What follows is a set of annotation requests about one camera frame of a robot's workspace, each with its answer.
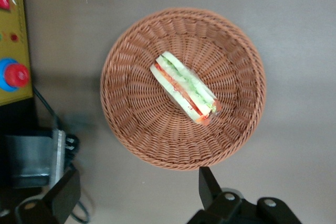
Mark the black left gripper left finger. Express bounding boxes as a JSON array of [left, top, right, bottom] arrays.
[[15, 167, 81, 224]]

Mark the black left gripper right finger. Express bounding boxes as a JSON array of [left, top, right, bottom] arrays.
[[187, 166, 302, 224]]

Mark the round brown wicker basket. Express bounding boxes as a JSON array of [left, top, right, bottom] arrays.
[[100, 8, 267, 172]]

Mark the plastic-wrapped sandwich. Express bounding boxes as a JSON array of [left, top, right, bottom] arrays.
[[150, 52, 222, 126]]

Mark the grey metal mounting block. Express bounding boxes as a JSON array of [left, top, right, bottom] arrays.
[[4, 129, 67, 188]]

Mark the red emergency stop button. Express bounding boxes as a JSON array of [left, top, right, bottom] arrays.
[[0, 57, 31, 92]]

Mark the yellow control box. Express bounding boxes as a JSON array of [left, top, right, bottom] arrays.
[[0, 0, 34, 106]]

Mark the black cable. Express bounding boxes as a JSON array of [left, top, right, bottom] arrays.
[[33, 86, 93, 222]]

